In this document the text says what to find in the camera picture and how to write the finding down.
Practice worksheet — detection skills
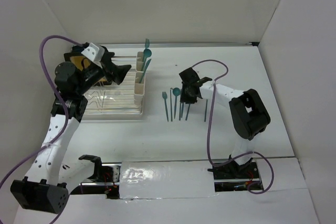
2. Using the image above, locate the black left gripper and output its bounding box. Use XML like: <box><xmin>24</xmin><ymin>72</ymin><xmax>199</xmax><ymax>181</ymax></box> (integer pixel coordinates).
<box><xmin>76</xmin><ymin>51</ymin><xmax>131</xmax><ymax>95</ymax></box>

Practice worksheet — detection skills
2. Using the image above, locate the teal chopstick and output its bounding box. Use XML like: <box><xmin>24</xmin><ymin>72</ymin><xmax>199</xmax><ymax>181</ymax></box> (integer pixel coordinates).
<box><xmin>204</xmin><ymin>99</ymin><xmax>208</xmax><ymax>122</ymax></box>
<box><xmin>170</xmin><ymin>88</ymin><xmax>173</xmax><ymax>122</ymax></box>
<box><xmin>178</xmin><ymin>102</ymin><xmax>182</xmax><ymax>121</ymax></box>
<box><xmin>185</xmin><ymin>104</ymin><xmax>191</xmax><ymax>121</ymax></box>

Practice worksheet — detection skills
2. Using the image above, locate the teal spoon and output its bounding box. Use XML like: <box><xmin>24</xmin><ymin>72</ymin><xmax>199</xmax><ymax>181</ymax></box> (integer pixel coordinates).
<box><xmin>141</xmin><ymin>48</ymin><xmax>152</xmax><ymax>71</ymax></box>
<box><xmin>172</xmin><ymin>88</ymin><xmax>181</xmax><ymax>118</ymax></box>

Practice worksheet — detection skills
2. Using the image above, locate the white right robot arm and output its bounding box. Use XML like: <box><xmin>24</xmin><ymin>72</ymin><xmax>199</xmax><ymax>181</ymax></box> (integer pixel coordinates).
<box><xmin>179</xmin><ymin>68</ymin><xmax>270</xmax><ymax>178</ymax></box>

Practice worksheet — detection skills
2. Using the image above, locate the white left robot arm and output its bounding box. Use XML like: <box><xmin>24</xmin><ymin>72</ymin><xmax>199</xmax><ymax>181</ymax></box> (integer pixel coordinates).
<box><xmin>10</xmin><ymin>52</ymin><xmax>131</xmax><ymax>214</ymax></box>

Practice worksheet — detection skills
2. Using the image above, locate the cream utensil holder near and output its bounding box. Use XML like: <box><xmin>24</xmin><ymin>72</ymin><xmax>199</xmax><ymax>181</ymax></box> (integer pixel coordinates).
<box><xmin>134</xmin><ymin>72</ymin><xmax>145</xmax><ymax>105</ymax></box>

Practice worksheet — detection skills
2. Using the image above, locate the small teal fork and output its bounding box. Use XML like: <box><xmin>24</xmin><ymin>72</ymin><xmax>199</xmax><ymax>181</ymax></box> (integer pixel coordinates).
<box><xmin>162</xmin><ymin>91</ymin><xmax>169</xmax><ymax>121</ymax></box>

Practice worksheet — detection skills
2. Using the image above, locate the clear dish rack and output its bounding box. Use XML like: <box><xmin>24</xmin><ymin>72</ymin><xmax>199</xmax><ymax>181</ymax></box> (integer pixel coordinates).
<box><xmin>83</xmin><ymin>55</ymin><xmax>144</xmax><ymax>121</ymax></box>

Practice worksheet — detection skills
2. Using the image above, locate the black framed yellow plate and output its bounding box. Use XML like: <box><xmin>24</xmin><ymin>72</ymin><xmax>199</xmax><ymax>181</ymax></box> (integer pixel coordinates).
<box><xmin>64</xmin><ymin>46</ymin><xmax>91</xmax><ymax>71</ymax></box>

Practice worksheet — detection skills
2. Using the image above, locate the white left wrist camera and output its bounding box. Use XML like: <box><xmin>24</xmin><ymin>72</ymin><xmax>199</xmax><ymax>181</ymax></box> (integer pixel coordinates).
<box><xmin>81</xmin><ymin>42</ymin><xmax>105</xmax><ymax>64</ymax></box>

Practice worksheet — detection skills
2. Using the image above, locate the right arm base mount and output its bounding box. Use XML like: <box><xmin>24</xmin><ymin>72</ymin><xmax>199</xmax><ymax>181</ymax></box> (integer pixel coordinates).
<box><xmin>207</xmin><ymin>158</ymin><xmax>264</xmax><ymax>192</ymax></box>

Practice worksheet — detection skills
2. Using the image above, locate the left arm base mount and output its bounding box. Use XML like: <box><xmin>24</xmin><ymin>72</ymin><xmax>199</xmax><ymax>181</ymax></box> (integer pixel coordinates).
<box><xmin>78</xmin><ymin>155</ymin><xmax>121</xmax><ymax>199</ymax></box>

